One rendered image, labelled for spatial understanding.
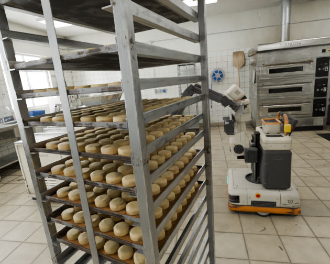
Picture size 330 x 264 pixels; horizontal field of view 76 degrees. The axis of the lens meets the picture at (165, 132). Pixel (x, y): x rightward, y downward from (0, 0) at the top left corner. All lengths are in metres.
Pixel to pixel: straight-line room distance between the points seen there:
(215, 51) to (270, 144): 4.53
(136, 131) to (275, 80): 5.18
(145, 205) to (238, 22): 6.21
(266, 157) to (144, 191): 1.81
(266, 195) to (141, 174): 1.94
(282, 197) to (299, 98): 3.67
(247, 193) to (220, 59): 4.63
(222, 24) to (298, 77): 2.37
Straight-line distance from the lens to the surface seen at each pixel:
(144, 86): 0.59
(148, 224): 0.61
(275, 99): 5.61
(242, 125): 2.35
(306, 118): 5.90
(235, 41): 6.48
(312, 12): 7.00
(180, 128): 0.81
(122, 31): 0.51
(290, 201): 2.45
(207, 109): 1.06
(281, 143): 2.24
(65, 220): 0.92
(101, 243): 0.88
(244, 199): 2.39
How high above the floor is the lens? 1.41
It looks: 13 degrees down
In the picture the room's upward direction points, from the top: 5 degrees counter-clockwise
